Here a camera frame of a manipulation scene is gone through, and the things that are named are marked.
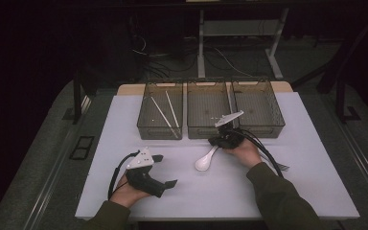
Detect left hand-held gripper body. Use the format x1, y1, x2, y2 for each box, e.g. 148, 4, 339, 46
125, 147, 168, 199

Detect person's right hand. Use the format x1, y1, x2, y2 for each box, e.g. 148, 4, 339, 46
224, 137, 264, 170

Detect white floor cable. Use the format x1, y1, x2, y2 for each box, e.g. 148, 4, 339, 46
210, 47, 257, 79

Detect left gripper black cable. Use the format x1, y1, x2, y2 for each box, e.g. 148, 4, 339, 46
107, 149, 141, 201

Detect smoky clear plastic bin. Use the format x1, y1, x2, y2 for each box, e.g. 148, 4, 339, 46
186, 80, 234, 140
136, 80, 184, 141
230, 78, 287, 139

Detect dark floor cables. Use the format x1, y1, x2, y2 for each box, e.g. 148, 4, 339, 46
129, 33, 199, 81

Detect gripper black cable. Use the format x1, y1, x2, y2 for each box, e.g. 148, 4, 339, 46
232, 126, 285, 178
107, 149, 141, 201

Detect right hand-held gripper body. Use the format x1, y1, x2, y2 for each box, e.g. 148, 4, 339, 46
214, 109, 245, 150

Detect white metal desk frame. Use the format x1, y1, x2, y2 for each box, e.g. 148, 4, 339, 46
196, 8, 290, 81

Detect white table mat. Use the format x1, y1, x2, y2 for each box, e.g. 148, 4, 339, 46
75, 91, 360, 221

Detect person's left hand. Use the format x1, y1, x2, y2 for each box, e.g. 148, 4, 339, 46
108, 173, 151, 209

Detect black metal stand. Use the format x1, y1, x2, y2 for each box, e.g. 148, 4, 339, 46
334, 75, 362, 125
72, 70, 92, 126

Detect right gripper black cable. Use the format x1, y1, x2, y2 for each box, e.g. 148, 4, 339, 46
232, 126, 285, 178

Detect white ceramic spoon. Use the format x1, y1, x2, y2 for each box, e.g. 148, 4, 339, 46
194, 145, 220, 173

